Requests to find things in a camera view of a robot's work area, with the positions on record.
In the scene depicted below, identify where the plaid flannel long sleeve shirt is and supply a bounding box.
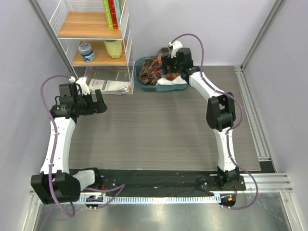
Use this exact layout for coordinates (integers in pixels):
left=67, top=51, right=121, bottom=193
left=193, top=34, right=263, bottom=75
left=139, top=47, right=180, bottom=86

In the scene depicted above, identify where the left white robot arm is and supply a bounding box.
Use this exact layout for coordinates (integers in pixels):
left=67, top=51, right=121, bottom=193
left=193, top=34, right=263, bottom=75
left=30, top=78, right=107, bottom=205

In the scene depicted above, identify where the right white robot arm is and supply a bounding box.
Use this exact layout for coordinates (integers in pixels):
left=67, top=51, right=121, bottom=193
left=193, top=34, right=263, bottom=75
left=162, top=45, right=240, bottom=190

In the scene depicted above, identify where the white long sleeve shirt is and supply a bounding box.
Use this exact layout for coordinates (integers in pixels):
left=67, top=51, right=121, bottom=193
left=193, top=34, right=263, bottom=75
left=156, top=76, right=187, bottom=86

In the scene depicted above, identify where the grey white booklet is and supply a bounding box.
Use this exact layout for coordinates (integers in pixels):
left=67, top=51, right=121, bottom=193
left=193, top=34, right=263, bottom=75
left=89, top=70, right=130, bottom=94

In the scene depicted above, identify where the teal plastic basin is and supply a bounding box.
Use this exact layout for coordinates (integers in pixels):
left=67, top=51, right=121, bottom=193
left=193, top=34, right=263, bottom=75
left=133, top=57, right=188, bottom=92

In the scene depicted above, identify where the blue white jar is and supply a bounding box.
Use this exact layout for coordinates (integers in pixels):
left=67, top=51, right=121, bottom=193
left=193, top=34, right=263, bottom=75
left=78, top=43, right=95, bottom=63

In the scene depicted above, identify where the yellow plastic container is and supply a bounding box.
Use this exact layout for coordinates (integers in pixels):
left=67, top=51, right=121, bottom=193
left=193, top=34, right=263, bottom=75
left=104, top=40, right=123, bottom=59

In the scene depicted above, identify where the red book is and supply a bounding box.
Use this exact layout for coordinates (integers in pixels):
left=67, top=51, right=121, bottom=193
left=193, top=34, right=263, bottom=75
left=108, top=0, right=118, bottom=29

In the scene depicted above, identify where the teal book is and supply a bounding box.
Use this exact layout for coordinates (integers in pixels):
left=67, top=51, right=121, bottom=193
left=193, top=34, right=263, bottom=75
left=114, top=0, right=122, bottom=25

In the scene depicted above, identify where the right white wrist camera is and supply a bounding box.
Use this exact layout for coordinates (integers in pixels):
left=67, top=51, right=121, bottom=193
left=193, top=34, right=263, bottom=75
left=168, top=40, right=183, bottom=58

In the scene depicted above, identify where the white wire wooden shelf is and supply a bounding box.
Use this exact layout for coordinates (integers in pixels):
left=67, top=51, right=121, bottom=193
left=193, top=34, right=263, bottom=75
left=49, top=0, right=134, bottom=94

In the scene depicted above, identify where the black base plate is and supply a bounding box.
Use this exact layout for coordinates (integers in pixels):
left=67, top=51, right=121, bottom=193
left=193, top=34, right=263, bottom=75
left=95, top=169, right=246, bottom=192

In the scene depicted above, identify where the white slotted cable duct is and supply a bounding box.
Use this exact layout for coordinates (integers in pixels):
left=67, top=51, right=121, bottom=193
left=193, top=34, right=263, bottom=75
left=77, top=194, right=221, bottom=205

